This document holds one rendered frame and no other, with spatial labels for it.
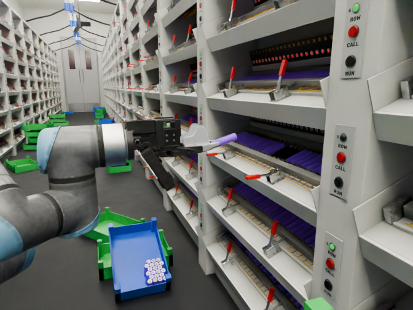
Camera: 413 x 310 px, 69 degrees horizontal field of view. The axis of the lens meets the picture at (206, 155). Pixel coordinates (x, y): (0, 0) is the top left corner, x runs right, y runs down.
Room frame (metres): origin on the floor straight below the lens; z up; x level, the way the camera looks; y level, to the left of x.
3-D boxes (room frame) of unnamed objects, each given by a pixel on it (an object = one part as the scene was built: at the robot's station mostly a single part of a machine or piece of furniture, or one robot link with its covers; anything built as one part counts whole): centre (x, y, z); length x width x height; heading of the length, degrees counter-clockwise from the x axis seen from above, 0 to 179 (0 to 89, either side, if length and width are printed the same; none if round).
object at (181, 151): (0.67, 0.05, 0.61); 0.09 x 0.05 x 0.02; 105
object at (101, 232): (1.47, 0.50, 0.04); 0.30 x 0.20 x 0.08; 57
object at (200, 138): (0.68, 0.01, 0.64); 0.09 x 0.03 x 0.06; 105
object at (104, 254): (1.21, 0.32, 0.04); 0.30 x 0.20 x 0.08; 110
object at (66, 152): (0.61, 0.28, 0.63); 0.12 x 0.09 x 0.10; 110
